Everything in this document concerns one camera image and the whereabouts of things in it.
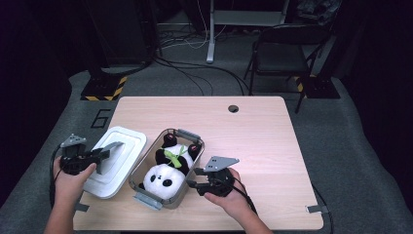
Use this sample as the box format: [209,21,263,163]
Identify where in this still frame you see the person's left hand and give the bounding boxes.
[53,157,97,206]

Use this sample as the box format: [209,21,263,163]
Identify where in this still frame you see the white stand leg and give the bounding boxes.
[206,0,290,64]

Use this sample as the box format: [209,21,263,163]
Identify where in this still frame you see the black folding chair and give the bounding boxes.
[244,23,329,115]

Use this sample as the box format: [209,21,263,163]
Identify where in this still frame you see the clear plastic storage box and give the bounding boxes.
[129,128,207,211]

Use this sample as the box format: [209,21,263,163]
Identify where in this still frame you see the person's right hand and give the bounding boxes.
[204,168,251,219]

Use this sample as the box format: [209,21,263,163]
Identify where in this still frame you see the black floor cables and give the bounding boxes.
[151,56,251,98]

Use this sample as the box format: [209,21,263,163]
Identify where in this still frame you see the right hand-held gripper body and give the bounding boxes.
[203,156,241,198]

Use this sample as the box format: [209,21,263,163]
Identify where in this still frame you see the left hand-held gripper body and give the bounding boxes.
[59,133,98,176]

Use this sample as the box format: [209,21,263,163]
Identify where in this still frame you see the black table edge cable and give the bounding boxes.
[311,184,335,234]

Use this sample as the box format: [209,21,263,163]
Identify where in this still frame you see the right hand-held gripper cable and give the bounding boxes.
[227,178,259,216]

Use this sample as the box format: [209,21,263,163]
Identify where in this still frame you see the left hand-held gripper cable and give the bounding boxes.
[48,142,65,209]

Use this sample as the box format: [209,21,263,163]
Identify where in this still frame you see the white floor cable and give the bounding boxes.
[158,13,229,51]

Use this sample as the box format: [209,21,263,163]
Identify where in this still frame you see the dark cabinet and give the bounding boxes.
[83,0,161,67]

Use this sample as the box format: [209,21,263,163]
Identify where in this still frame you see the panda plush toy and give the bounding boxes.
[139,133,203,200]

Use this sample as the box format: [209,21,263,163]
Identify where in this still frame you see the hand-held gripper cable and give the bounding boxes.
[227,178,259,216]
[48,142,65,209]

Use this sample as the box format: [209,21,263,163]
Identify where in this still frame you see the black yellow striped stand base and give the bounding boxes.
[293,74,342,99]
[80,74,129,102]

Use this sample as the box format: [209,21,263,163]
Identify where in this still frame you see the white box lid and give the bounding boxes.
[83,125,148,200]

